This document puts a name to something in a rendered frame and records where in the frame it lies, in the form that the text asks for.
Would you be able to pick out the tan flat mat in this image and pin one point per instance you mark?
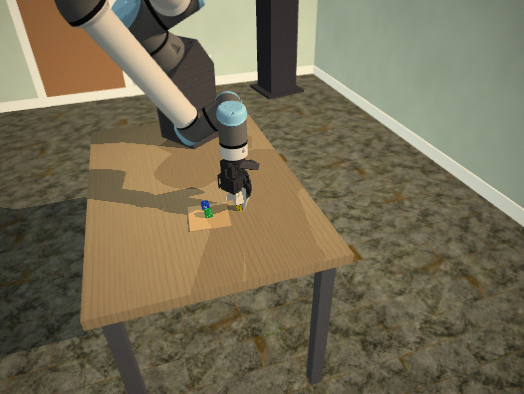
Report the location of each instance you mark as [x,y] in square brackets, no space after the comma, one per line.
[198,221]

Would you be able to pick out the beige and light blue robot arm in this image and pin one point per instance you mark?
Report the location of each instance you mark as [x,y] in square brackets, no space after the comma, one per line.
[147,25]

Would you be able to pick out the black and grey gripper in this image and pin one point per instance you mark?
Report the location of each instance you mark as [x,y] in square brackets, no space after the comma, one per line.
[235,180]

